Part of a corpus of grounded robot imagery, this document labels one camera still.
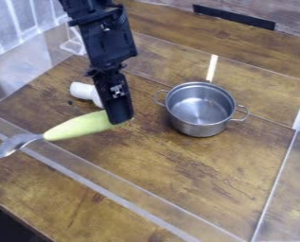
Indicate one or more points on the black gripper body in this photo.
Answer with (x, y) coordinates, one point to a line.
(107, 35)

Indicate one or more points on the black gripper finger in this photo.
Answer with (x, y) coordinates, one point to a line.
(113, 90)

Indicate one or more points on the green handled metal spoon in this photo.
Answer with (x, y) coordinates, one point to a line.
(77, 127)

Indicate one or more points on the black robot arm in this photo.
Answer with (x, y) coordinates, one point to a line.
(108, 39)

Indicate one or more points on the toy mushroom brown cap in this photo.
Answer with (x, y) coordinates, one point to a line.
(87, 92)

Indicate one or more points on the clear acrylic triangle stand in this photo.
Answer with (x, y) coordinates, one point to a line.
(74, 44)

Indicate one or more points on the small steel pot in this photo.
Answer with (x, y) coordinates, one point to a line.
(200, 108)

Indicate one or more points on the black strip on table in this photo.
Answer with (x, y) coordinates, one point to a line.
(235, 17)

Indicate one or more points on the clear acrylic front barrier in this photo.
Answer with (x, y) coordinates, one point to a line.
(179, 220)

